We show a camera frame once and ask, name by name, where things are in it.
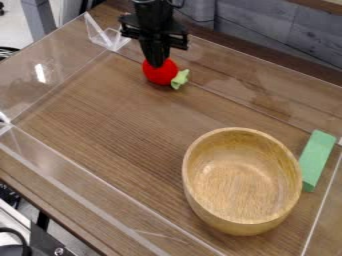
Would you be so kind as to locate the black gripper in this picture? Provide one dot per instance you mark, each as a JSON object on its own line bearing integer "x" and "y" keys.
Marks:
{"x": 152, "y": 22}

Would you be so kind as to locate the red plush strawberry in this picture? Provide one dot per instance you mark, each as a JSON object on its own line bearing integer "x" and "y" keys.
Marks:
{"x": 167, "y": 75}

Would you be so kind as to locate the clear acrylic tray walls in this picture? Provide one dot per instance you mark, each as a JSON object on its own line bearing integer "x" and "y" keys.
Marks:
{"x": 92, "y": 141}

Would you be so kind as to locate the grey table leg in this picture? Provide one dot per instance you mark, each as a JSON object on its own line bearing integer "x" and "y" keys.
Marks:
{"x": 38, "y": 16}

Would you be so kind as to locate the wooden bowl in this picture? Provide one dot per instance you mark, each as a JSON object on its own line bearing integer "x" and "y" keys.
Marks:
{"x": 241, "y": 180}

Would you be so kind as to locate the green rectangular block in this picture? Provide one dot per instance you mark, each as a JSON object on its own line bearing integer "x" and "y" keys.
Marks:
{"x": 313, "y": 158}

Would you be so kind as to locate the black metal bracket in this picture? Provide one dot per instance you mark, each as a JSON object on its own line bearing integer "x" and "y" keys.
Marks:
{"x": 44, "y": 245}

